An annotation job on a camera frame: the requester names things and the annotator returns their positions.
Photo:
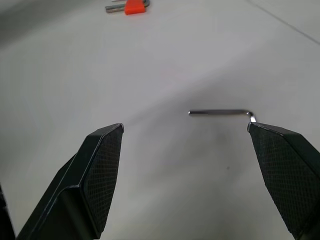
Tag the silver hex key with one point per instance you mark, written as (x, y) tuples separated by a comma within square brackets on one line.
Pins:
[(220, 113)]

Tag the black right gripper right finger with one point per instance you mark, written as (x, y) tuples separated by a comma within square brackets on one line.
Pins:
[(287, 172)]

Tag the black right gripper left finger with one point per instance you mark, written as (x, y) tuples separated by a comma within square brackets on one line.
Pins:
[(82, 185)]

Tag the silver metal tool shaft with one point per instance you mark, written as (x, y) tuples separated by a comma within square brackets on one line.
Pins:
[(117, 1)]

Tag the orange hex key holder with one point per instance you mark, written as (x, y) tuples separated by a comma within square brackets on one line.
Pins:
[(134, 7)]

